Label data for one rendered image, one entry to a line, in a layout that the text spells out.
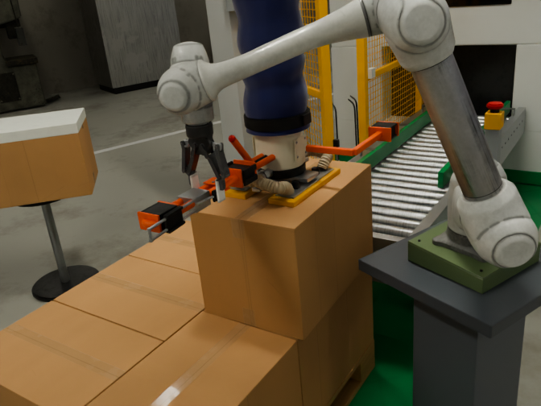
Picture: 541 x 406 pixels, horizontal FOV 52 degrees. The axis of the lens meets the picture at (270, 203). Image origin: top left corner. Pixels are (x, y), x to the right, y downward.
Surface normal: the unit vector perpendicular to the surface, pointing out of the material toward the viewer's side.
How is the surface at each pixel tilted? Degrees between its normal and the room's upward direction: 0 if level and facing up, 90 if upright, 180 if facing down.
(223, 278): 90
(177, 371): 0
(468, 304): 0
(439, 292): 0
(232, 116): 90
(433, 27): 87
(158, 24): 90
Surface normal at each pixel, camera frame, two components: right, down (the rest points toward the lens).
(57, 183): 0.21, 0.36
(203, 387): -0.09, -0.92
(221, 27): -0.54, 0.37
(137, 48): 0.57, 0.27
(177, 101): -0.20, 0.42
